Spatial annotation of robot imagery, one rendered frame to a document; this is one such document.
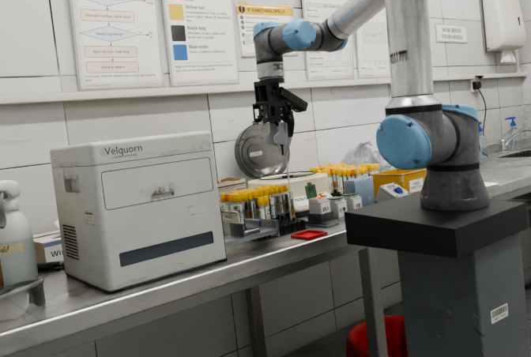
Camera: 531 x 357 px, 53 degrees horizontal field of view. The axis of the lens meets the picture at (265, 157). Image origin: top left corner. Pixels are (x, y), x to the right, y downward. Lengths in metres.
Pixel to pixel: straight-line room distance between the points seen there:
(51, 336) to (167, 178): 0.37
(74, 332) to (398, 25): 0.85
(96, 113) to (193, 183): 0.68
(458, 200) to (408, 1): 0.44
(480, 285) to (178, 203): 0.66
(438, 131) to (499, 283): 0.37
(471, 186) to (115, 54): 1.16
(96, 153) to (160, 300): 0.32
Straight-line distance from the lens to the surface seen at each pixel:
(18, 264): 1.27
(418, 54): 1.13
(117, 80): 1.80
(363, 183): 1.69
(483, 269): 1.22
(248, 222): 1.33
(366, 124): 2.52
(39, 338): 1.04
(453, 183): 1.23
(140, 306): 1.10
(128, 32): 1.84
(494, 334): 1.29
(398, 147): 1.11
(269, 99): 1.45
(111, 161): 1.09
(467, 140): 1.23
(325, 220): 1.50
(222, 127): 1.98
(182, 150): 1.16
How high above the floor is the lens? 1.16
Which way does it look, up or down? 3 degrees down
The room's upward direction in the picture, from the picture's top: 6 degrees counter-clockwise
